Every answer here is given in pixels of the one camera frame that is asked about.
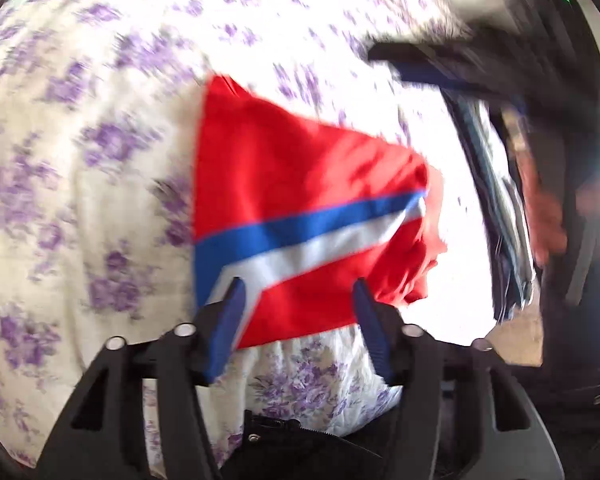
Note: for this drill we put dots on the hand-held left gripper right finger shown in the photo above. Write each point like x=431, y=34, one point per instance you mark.
x=372, y=332

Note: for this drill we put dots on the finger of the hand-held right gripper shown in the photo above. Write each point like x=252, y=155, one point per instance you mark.
x=425, y=70

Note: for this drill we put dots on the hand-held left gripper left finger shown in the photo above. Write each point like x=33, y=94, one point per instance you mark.
x=225, y=332

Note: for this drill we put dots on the red pants with blue-white stripes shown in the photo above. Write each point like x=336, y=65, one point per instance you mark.
x=305, y=170

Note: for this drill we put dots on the person's right hand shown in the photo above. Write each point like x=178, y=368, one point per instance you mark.
x=545, y=215

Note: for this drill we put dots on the black zippered cloth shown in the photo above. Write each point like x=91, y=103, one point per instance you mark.
x=290, y=450

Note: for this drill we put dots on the blue folded jeans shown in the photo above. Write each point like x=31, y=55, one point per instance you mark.
x=500, y=220

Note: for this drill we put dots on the purple floral bedspread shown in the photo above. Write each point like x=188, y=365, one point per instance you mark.
x=105, y=85

